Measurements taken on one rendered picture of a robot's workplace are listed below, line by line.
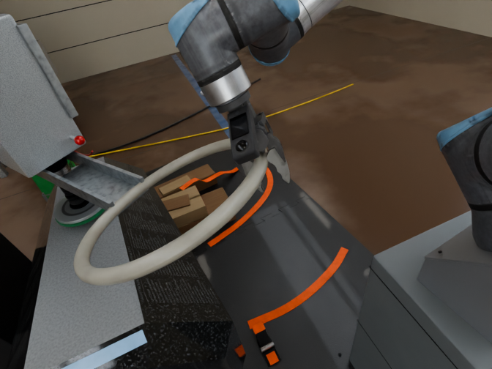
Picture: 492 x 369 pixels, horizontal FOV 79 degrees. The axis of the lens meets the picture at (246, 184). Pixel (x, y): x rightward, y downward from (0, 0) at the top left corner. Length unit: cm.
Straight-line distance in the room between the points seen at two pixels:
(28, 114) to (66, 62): 502
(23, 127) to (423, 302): 121
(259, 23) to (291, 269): 155
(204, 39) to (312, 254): 160
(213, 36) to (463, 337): 83
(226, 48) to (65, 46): 556
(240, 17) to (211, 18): 5
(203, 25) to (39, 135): 74
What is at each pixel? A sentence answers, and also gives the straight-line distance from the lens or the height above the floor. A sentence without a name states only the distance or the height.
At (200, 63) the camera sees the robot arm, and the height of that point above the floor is 145.
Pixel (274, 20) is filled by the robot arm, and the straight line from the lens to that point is 57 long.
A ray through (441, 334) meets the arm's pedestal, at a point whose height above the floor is 84.
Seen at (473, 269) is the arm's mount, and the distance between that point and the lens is 80.
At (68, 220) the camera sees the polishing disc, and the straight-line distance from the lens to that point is 134.
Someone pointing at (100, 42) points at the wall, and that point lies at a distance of 602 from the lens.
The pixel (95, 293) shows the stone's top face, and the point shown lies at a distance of 112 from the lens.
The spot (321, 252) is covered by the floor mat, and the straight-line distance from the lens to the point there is 197.
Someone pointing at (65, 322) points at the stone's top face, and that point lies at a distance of 112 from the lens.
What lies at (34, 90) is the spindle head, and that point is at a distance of 113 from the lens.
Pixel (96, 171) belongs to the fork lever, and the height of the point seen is 106.
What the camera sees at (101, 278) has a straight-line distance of 59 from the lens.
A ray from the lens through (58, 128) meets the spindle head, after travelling 116.
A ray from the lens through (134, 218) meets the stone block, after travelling 135.
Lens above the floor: 162
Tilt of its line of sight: 41 degrees down
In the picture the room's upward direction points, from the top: 11 degrees counter-clockwise
